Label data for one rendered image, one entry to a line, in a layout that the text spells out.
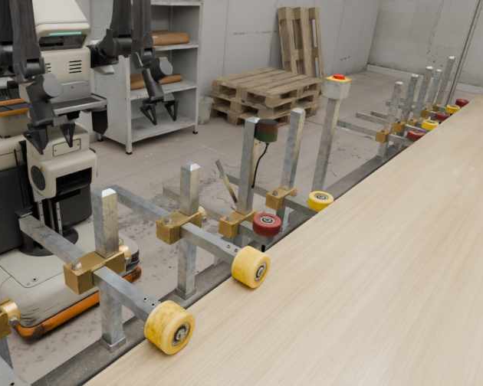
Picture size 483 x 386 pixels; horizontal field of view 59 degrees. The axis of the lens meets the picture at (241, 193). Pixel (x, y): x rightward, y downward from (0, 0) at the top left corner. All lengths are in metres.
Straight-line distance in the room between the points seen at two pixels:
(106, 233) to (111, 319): 0.23
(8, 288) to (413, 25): 8.14
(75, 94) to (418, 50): 7.78
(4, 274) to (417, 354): 1.70
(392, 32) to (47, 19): 7.97
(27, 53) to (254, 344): 1.03
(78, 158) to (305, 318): 1.22
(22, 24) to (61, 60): 0.36
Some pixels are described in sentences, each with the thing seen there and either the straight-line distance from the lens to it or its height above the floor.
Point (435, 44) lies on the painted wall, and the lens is 8.93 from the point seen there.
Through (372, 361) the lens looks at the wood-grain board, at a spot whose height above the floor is 0.90.
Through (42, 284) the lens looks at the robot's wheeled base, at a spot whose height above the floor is 0.28.
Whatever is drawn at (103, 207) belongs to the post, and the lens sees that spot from 0.88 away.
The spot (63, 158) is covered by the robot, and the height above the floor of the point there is 0.81.
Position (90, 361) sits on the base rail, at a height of 0.70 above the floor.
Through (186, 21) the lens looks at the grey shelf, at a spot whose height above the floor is 1.06.
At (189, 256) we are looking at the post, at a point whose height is 0.84.
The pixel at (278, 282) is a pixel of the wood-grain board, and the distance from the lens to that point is 1.01.
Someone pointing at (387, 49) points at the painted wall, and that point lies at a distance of 9.18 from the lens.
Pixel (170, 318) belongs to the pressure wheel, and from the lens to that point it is 0.79.
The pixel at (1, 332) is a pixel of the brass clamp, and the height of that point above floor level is 0.93.
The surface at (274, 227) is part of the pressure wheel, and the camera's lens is 1.20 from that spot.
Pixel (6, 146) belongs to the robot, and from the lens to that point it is 2.04.
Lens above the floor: 1.53
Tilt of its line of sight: 27 degrees down
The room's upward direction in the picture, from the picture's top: 6 degrees clockwise
